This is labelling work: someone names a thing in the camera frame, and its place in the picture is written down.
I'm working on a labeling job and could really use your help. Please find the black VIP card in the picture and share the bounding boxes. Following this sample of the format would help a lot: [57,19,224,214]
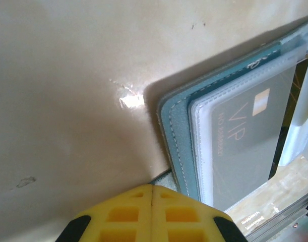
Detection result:
[211,57,308,210]

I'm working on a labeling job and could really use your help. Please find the teal leather card holder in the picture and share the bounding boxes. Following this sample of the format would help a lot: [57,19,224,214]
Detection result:
[148,15,308,210]

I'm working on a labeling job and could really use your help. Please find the aluminium mounting rail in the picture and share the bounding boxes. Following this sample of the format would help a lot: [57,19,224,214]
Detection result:
[241,186,308,242]

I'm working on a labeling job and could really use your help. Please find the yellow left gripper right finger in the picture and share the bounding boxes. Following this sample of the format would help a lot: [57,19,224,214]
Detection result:
[153,185,245,242]

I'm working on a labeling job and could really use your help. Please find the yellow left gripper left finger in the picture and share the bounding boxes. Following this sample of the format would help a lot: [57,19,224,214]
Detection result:
[61,184,154,242]

